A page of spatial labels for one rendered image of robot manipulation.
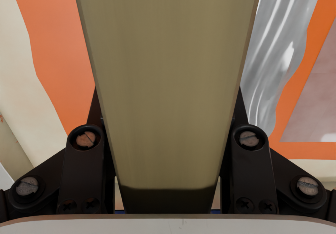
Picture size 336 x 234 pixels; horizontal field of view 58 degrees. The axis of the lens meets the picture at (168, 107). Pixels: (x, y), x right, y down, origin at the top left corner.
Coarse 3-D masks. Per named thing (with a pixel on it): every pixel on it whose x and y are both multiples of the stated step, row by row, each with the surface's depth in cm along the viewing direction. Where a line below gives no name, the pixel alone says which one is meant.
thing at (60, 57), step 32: (32, 0) 20; (64, 0) 20; (320, 0) 20; (32, 32) 22; (64, 32) 22; (320, 32) 22; (64, 64) 24; (320, 64) 24; (64, 96) 27; (288, 96) 27; (320, 96) 27; (64, 128) 30; (288, 128) 30; (320, 128) 30
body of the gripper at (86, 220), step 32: (0, 224) 7; (32, 224) 7; (64, 224) 7; (96, 224) 7; (128, 224) 7; (160, 224) 7; (192, 224) 7; (224, 224) 7; (256, 224) 7; (288, 224) 7; (320, 224) 7
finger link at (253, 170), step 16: (240, 128) 10; (256, 128) 10; (240, 144) 10; (256, 144) 9; (240, 160) 9; (256, 160) 9; (240, 176) 9; (256, 176) 9; (272, 176) 9; (224, 192) 11; (240, 192) 8; (256, 192) 8; (272, 192) 8; (224, 208) 10; (240, 208) 8; (256, 208) 8; (272, 208) 8
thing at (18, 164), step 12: (0, 120) 28; (0, 132) 28; (12, 132) 30; (0, 144) 28; (12, 144) 30; (0, 156) 28; (12, 156) 30; (24, 156) 33; (0, 168) 29; (12, 168) 30; (24, 168) 33; (0, 180) 30; (12, 180) 30; (216, 192) 37; (120, 204) 36; (216, 204) 36
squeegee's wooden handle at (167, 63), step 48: (96, 0) 4; (144, 0) 4; (192, 0) 4; (240, 0) 4; (96, 48) 5; (144, 48) 5; (192, 48) 5; (240, 48) 5; (144, 96) 6; (192, 96) 6; (144, 144) 7; (192, 144) 7; (144, 192) 8; (192, 192) 8
